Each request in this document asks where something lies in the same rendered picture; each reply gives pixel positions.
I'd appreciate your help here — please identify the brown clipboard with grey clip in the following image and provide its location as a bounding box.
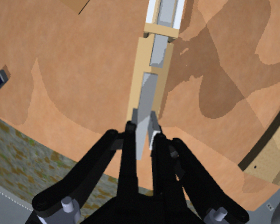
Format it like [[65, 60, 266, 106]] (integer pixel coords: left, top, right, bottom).
[[59, 0, 90, 15]]

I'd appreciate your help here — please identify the grey square stick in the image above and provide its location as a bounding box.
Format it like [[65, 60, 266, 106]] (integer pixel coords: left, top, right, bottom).
[[149, 34, 168, 68], [136, 72, 158, 160]]

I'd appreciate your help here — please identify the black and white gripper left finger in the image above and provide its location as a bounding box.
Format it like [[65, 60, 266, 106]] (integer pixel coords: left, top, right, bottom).
[[32, 108, 141, 224]]

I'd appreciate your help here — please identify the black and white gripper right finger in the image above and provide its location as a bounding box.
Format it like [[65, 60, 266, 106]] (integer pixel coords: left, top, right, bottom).
[[148, 111, 249, 224]]

